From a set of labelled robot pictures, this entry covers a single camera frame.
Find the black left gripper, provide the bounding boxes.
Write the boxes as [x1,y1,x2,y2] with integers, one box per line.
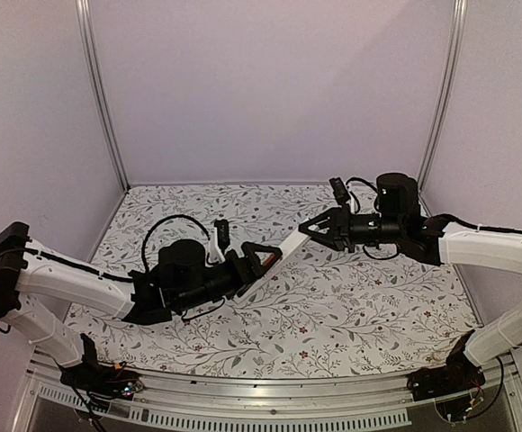
[174,241,281,313]

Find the red AAA battery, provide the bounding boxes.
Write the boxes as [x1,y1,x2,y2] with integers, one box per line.
[260,253,279,267]

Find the white remote control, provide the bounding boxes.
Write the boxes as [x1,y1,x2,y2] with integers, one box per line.
[233,230,310,304]

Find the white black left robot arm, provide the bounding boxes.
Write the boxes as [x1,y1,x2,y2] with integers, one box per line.
[0,221,283,391]

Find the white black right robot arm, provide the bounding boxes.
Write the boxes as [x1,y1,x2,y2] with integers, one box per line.
[298,173,522,392]

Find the floral patterned table mat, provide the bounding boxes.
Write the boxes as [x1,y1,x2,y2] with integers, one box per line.
[65,184,478,379]

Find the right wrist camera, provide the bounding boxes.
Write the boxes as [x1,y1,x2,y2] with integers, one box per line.
[329,177,360,214]

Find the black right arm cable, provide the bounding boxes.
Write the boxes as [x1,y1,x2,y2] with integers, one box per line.
[346,175,379,212]

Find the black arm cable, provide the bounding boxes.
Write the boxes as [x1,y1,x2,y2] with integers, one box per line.
[346,175,379,212]
[141,214,212,274]

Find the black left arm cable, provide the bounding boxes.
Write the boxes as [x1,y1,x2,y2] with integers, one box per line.
[141,214,212,274]

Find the front aluminium rail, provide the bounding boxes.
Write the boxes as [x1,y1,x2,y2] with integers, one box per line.
[12,353,522,431]

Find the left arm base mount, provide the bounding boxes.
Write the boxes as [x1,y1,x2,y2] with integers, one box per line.
[60,334,144,400]

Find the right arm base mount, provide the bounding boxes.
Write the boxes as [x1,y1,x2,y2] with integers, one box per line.
[407,330,485,401]

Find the right aluminium frame post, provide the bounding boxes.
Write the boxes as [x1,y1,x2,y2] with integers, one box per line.
[418,0,468,191]

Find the aluminium frame post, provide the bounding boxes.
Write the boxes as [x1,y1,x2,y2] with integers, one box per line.
[418,0,468,191]
[76,0,131,193]

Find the left aluminium frame post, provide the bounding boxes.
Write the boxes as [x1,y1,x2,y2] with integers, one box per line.
[76,0,131,193]

